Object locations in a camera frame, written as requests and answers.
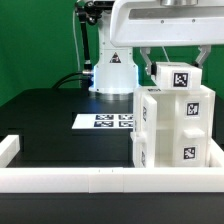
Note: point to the small white tagged box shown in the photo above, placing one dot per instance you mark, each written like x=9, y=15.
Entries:
x=176, y=76

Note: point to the white U-shaped fence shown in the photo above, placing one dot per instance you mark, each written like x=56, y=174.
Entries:
x=108, y=180

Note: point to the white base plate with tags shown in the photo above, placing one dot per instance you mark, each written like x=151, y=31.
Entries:
x=103, y=121

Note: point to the white cabinet body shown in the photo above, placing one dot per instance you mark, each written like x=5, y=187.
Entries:
x=165, y=122

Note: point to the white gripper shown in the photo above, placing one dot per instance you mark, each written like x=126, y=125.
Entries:
x=150, y=23

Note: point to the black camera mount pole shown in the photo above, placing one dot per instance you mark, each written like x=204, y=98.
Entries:
x=87, y=14

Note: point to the white cabinet door panel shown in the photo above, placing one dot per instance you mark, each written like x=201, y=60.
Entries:
x=144, y=130
x=193, y=129

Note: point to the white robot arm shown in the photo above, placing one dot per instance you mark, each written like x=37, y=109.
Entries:
x=116, y=72

